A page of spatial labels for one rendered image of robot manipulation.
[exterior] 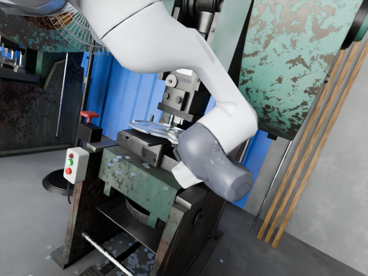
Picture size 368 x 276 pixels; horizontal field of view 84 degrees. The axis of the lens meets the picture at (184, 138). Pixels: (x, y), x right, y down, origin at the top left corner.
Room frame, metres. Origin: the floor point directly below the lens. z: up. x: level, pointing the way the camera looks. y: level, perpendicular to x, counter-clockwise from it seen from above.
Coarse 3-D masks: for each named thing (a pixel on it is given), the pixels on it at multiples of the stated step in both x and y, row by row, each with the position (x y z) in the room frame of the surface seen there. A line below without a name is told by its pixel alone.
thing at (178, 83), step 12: (180, 72) 0.88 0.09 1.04; (192, 72) 0.86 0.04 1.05; (168, 84) 0.89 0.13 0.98; (180, 84) 0.88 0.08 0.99; (192, 84) 0.86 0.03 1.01; (168, 96) 0.85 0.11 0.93; (180, 96) 0.84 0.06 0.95; (192, 96) 0.85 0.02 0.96; (204, 96) 0.94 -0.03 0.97; (180, 108) 0.83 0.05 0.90; (192, 108) 0.86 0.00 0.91
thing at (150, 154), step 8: (128, 136) 0.69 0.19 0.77; (136, 136) 0.69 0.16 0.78; (144, 136) 0.72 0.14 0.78; (152, 136) 0.75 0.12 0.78; (144, 144) 0.66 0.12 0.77; (152, 144) 0.67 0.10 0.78; (160, 144) 0.72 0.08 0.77; (168, 144) 0.81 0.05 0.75; (144, 152) 0.80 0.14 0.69; (152, 152) 0.79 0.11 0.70; (160, 152) 0.78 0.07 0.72; (168, 152) 0.83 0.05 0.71; (144, 160) 0.80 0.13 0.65; (152, 160) 0.77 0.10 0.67; (160, 160) 0.79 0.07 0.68
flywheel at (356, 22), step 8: (360, 8) 0.68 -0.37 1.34; (360, 16) 0.67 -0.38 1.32; (352, 24) 0.68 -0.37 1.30; (360, 24) 0.68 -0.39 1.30; (352, 32) 0.69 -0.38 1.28; (360, 32) 0.70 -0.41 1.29; (344, 40) 0.71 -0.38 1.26; (352, 40) 0.70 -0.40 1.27; (360, 40) 0.73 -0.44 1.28; (344, 48) 0.74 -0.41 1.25
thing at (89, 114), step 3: (81, 111) 0.87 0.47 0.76; (84, 111) 0.88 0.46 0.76; (87, 111) 0.90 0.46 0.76; (90, 111) 0.91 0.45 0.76; (81, 114) 0.86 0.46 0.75; (84, 114) 0.85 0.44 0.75; (87, 114) 0.85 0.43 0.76; (90, 114) 0.86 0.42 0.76; (93, 114) 0.87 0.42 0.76; (96, 114) 0.89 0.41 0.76; (87, 117) 0.85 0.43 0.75; (90, 117) 0.86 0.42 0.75; (93, 117) 0.87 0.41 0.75; (96, 117) 0.89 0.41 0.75; (87, 120) 0.88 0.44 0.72; (90, 120) 0.89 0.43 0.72
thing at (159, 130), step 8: (136, 120) 0.90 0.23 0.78; (144, 120) 0.94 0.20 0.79; (136, 128) 0.72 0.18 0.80; (144, 128) 0.78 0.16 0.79; (152, 128) 0.79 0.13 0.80; (160, 128) 0.84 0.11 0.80; (168, 128) 0.89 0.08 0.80; (176, 128) 0.98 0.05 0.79; (160, 136) 0.70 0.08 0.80; (168, 136) 0.70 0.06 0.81
